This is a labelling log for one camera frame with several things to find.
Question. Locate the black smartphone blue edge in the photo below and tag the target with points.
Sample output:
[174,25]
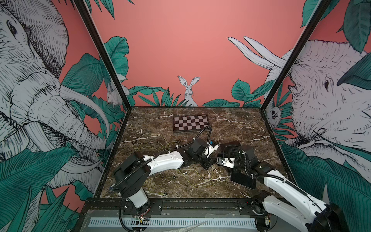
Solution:
[230,144]

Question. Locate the right black corner post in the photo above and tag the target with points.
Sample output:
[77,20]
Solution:
[310,27]

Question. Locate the left black corner post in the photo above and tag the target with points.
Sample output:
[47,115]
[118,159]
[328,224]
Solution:
[86,17]

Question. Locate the black front rail frame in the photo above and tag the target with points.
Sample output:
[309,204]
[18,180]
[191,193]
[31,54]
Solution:
[158,205]

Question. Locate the white slotted cable duct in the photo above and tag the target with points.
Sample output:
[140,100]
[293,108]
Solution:
[244,223]

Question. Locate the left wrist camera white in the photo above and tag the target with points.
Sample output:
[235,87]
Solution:
[212,146]

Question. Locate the chessboard brown and pink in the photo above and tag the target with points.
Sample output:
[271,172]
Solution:
[190,123]

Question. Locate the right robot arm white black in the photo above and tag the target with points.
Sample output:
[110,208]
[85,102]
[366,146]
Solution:
[298,208]

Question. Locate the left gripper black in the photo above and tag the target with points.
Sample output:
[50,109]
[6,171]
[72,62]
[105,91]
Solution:
[209,163]

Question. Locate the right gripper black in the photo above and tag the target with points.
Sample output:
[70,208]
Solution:
[235,171]

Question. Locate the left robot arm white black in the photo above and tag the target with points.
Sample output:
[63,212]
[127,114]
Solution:
[131,175]

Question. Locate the black corner post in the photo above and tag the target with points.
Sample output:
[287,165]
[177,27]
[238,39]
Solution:
[86,17]
[310,27]

